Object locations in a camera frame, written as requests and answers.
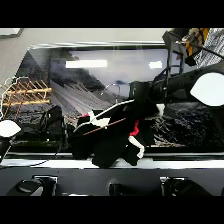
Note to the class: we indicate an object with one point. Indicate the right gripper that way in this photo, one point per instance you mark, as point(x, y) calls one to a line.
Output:
point(140, 90)

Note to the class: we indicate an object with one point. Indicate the black long-sleeved shirt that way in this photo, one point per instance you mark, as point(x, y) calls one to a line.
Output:
point(110, 146)

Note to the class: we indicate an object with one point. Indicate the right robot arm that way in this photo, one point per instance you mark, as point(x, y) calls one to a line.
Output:
point(206, 88)

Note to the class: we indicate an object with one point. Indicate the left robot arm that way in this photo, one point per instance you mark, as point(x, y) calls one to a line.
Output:
point(8, 128)

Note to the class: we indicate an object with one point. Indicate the grey striped garment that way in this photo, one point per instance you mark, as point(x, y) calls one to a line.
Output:
point(213, 43)

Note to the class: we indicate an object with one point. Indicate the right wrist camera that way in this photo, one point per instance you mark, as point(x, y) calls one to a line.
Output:
point(170, 38)

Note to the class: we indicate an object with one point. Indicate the silver frame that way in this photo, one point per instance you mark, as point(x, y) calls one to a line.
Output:
point(186, 164)

